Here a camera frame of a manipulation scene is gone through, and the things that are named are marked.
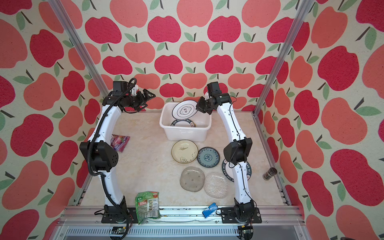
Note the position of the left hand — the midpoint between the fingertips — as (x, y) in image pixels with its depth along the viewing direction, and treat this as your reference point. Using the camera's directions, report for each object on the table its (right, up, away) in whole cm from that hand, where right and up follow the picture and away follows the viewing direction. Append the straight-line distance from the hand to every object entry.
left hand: (153, 100), depth 85 cm
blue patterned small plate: (+33, -35, +10) cm, 49 cm away
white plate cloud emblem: (+18, -4, +8) cm, 20 cm away
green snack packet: (-1, -56, -9) cm, 57 cm away
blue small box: (+31, -57, -12) cm, 66 cm away
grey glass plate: (+23, -46, +1) cm, 51 cm away
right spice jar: (+65, -40, -6) cm, 77 cm away
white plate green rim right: (+44, -42, +3) cm, 61 cm away
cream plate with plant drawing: (+17, -32, +11) cm, 38 cm away
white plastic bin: (+28, -20, +19) cm, 39 cm away
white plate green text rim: (+16, -13, +26) cm, 33 cm away
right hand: (+25, -5, +4) cm, 26 cm away
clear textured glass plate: (+36, -49, -1) cm, 61 cm away
